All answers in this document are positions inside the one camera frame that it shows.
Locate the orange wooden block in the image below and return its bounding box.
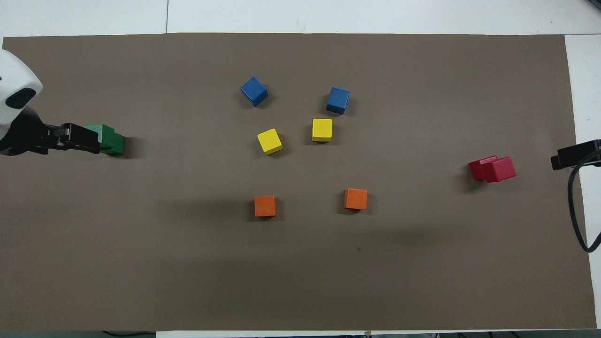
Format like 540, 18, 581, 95
254, 195, 277, 218
343, 188, 368, 211

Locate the blue wooden block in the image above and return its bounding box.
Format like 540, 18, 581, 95
240, 77, 269, 108
326, 87, 350, 115

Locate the yellow wooden block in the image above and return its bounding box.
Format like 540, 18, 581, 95
312, 118, 333, 142
257, 128, 283, 155

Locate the brown table mat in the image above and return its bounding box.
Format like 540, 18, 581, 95
0, 33, 597, 331

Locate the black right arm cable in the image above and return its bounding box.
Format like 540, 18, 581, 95
567, 150, 601, 253

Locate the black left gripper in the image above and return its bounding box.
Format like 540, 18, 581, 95
0, 106, 100, 156

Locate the green wooden block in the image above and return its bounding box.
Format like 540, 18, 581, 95
85, 124, 116, 150
99, 132, 126, 156

